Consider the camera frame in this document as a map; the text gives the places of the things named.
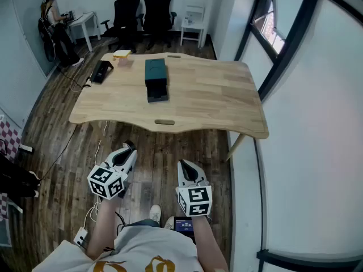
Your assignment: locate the white printed t-shirt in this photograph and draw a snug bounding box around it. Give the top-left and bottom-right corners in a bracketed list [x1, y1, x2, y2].
[32, 224, 227, 272]

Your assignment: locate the black flat device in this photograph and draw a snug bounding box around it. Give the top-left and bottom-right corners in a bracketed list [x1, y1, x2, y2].
[90, 59, 115, 84]

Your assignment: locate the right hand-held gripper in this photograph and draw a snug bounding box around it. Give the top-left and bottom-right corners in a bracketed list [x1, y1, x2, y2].
[175, 159, 213, 217]

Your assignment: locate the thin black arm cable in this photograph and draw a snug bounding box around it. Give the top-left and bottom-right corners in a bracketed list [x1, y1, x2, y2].
[114, 211, 126, 230]

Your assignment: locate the pink checkered mat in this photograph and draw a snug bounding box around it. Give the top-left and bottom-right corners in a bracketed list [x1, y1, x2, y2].
[0, 114, 23, 164]

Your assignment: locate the wooden table leg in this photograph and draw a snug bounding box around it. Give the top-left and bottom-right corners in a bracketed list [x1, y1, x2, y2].
[225, 133, 246, 162]

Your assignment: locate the person's left forearm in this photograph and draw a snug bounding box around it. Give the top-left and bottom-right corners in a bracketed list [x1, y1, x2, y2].
[86, 198, 123, 261]

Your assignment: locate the black framed window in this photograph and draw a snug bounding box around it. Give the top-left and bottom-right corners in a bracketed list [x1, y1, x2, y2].
[234, 0, 321, 100]

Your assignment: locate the black office chair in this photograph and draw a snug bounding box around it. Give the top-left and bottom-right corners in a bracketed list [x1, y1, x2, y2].
[138, 0, 178, 50]
[100, 0, 144, 54]

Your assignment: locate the white desk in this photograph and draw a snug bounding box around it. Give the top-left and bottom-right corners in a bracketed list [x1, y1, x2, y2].
[68, 11, 102, 52]

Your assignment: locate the white floor cable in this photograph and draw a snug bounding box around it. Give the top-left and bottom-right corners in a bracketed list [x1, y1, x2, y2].
[84, 120, 110, 230]

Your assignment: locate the toy bread slice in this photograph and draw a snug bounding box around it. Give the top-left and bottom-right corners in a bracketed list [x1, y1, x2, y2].
[112, 49, 132, 59]

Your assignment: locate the person's right forearm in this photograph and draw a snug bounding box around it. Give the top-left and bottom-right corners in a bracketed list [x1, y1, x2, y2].
[192, 215, 229, 272]

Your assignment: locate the black tablet screen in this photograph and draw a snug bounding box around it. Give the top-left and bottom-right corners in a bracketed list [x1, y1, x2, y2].
[173, 216, 197, 239]

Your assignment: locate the black partition frame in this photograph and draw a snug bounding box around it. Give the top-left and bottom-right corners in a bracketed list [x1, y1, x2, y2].
[256, 248, 363, 272]

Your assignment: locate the dark green box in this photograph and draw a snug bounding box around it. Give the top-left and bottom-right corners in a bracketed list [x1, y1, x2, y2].
[144, 58, 170, 104]

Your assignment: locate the black floor cable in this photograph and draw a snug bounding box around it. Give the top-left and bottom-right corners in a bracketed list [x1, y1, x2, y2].
[41, 123, 79, 180]

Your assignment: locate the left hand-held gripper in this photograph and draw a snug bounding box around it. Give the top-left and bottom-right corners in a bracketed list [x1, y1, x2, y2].
[87, 139, 138, 200]

